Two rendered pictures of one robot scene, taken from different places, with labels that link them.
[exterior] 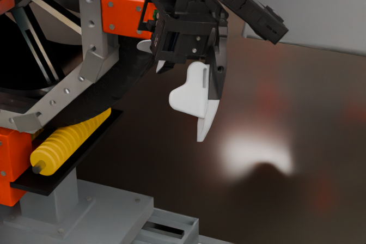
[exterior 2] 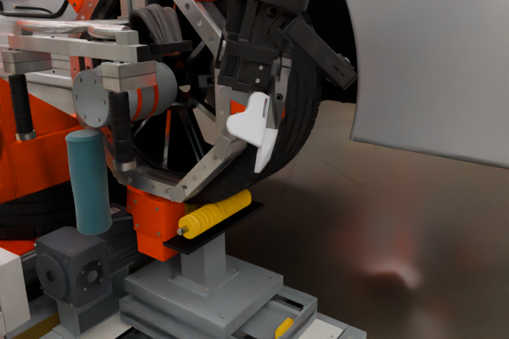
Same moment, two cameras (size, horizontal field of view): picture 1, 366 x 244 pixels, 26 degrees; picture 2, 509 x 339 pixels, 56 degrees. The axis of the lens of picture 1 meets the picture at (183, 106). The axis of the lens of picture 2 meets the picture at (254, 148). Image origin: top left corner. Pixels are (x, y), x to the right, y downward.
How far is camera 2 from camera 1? 0.42 m
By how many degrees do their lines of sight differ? 16
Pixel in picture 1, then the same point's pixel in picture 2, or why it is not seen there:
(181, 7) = (245, 34)
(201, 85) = (261, 115)
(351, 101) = (454, 231)
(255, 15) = (321, 52)
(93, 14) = (225, 104)
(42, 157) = (186, 222)
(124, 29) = not seen: hidden behind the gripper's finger
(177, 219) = (301, 297)
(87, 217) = (229, 283)
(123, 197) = (260, 272)
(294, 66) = (413, 204)
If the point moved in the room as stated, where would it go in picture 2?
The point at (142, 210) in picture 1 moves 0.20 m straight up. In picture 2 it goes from (273, 284) to (273, 225)
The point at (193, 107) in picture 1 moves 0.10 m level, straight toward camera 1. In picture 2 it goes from (250, 134) to (224, 163)
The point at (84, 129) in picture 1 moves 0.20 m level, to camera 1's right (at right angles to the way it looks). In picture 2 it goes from (225, 208) to (300, 216)
